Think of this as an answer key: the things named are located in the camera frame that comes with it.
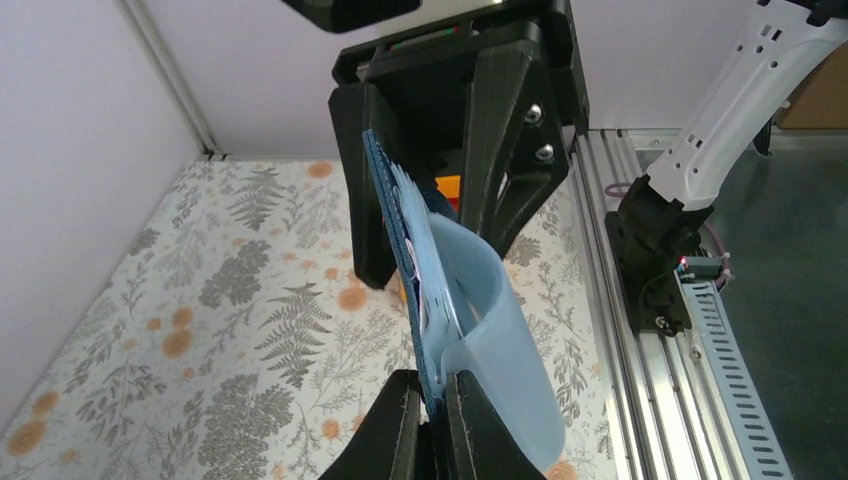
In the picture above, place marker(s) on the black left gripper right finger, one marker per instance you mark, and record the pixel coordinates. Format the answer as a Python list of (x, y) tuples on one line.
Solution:
[(478, 444)]

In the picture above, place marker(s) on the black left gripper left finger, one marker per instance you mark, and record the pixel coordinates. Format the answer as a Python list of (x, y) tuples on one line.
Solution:
[(385, 445)]

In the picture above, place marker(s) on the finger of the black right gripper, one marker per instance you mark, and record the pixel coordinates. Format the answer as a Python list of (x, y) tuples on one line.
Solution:
[(354, 109), (513, 153)]

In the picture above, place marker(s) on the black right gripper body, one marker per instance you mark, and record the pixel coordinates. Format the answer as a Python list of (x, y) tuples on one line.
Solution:
[(425, 74)]

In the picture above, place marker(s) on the blue leather card holder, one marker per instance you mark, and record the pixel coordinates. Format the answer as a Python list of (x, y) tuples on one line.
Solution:
[(463, 313)]

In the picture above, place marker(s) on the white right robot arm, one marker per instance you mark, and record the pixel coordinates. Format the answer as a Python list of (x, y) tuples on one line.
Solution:
[(780, 44)]

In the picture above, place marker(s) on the yellow plastic bin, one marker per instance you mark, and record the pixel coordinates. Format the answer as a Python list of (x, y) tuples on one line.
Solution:
[(450, 187)]

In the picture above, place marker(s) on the floral table cloth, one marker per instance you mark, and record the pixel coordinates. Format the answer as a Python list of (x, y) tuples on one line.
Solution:
[(233, 341)]

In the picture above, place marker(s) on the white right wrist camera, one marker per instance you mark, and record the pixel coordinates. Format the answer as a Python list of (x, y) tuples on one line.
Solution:
[(382, 17)]

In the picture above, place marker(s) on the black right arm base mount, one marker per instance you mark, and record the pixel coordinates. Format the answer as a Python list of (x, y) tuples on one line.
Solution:
[(649, 236)]

